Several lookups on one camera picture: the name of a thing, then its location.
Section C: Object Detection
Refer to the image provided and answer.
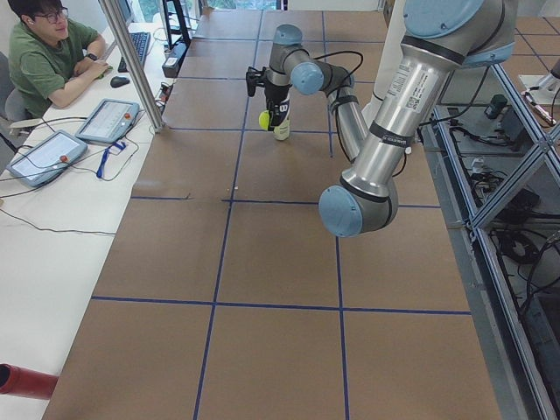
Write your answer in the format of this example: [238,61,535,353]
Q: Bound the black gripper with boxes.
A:
[264,81,291,128]

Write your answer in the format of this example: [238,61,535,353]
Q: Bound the yellow tennis ball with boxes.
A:
[258,110,273,131]

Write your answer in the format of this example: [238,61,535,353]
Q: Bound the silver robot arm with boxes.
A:
[264,1,518,237]

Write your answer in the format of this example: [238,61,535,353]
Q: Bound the clear tennis ball can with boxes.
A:
[273,101,291,141]

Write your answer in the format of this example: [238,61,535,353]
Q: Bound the black keyboard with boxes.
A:
[117,31,151,73]

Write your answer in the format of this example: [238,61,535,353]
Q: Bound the black computer mouse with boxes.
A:
[109,76,130,88]

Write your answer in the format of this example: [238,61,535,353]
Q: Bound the far blue teach pendant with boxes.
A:
[75,99,140,144]

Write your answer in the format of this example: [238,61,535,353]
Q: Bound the blue teach pendant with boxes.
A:
[7,130,88,187]
[75,99,140,144]

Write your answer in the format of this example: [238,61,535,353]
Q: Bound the near blue teach pendant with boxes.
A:
[7,130,88,187]

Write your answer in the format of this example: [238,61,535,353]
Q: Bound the person in green shirt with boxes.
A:
[8,1,109,118]

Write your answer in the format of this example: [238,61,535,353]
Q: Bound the red cylinder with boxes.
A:
[1,363,59,400]

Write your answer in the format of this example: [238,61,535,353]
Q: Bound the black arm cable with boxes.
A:
[305,50,367,163]

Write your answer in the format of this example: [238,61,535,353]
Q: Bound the aluminium frame post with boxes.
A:
[99,0,165,133]

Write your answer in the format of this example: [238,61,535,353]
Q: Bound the white pillar mount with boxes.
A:
[362,0,406,125]

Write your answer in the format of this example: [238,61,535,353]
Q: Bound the blue lanyard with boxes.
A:
[95,140,128,180]

